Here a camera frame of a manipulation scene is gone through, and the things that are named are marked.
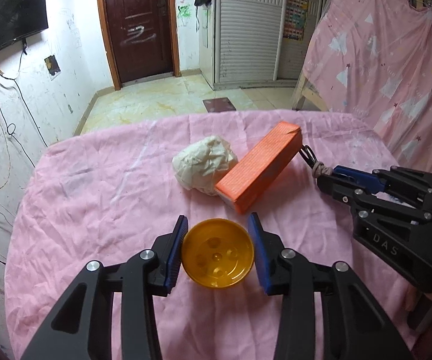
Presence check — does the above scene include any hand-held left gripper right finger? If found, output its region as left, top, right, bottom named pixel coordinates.
left=248, top=213, right=417, bottom=360

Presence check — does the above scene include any orange cardboard box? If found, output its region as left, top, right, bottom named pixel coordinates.
left=215, top=121, right=303, bottom=215

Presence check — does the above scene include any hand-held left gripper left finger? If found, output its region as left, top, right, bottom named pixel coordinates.
left=20, top=215, right=190, bottom=360

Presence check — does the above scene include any brown door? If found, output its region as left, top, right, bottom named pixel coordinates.
left=95, top=0, right=182, bottom=91

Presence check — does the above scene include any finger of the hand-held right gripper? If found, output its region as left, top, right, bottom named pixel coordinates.
left=332, top=164, right=432, bottom=208
left=316, top=175, right=432, bottom=230

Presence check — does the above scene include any white paper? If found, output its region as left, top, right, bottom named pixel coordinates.
left=172, top=136, right=239, bottom=197

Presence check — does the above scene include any black wall cable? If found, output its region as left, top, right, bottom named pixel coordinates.
left=0, top=37, right=52, bottom=148

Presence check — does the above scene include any wooden bed frame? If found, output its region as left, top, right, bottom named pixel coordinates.
left=293, top=70, right=330, bottom=113

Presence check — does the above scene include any white louvered wardrobe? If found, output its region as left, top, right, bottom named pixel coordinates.
left=199, top=0, right=328, bottom=91

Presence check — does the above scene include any black hair tie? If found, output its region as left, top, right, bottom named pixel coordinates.
left=298, top=144, right=337, bottom=179

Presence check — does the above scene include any dark red floor scale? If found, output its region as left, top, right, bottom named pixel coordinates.
left=203, top=97, right=236, bottom=113

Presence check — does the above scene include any colourful wardrobe poster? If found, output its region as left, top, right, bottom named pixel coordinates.
left=283, top=0, right=310, bottom=42

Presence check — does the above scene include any pink bed curtain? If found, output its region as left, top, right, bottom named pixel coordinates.
left=299, top=0, right=432, bottom=178

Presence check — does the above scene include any orange plastic bowl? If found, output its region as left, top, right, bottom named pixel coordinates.
left=181, top=218, right=256, bottom=290

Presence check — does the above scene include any pink tablecloth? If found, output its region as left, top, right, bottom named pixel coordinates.
left=5, top=109, right=428, bottom=360

